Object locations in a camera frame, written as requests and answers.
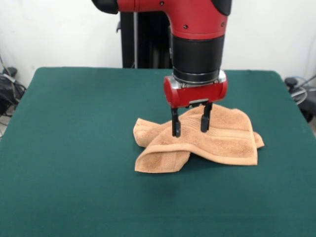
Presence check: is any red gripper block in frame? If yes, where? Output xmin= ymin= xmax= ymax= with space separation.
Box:
xmin=163 ymin=70 xmax=229 ymax=138

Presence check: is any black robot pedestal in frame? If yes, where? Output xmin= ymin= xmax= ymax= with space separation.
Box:
xmin=115 ymin=11 xmax=173 ymax=69

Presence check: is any orange terry towel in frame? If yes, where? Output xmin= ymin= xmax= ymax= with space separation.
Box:
xmin=132 ymin=103 xmax=265 ymax=174

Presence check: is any dark green table cloth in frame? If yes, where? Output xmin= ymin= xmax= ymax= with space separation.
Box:
xmin=0 ymin=66 xmax=316 ymax=237

